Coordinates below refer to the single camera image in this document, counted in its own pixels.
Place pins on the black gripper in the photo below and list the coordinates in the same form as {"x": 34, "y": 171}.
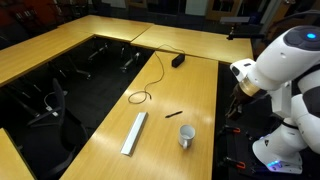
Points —
{"x": 242, "y": 96}

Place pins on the black pen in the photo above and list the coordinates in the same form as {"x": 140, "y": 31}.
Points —
{"x": 173, "y": 114}

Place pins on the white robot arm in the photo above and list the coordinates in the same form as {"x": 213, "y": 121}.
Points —
{"x": 276, "y": 63}

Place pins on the orange black clamp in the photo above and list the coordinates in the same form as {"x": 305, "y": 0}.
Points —
{"x": 236, "y": 162}
{"x": 233, "y": 129}

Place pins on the black power adapter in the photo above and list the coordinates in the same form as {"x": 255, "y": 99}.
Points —
{"x": 178, "y": 60}

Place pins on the silver metal bar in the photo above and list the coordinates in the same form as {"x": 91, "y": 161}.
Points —
{"x": 134, "y": 134}

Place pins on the grey armed office chair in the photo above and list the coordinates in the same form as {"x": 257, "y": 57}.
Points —
{"x": 98, "y": 52}
{"x": 130, "y": 61}

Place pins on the black office chair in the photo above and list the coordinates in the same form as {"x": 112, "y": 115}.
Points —
{"x": 50, "y": 143}

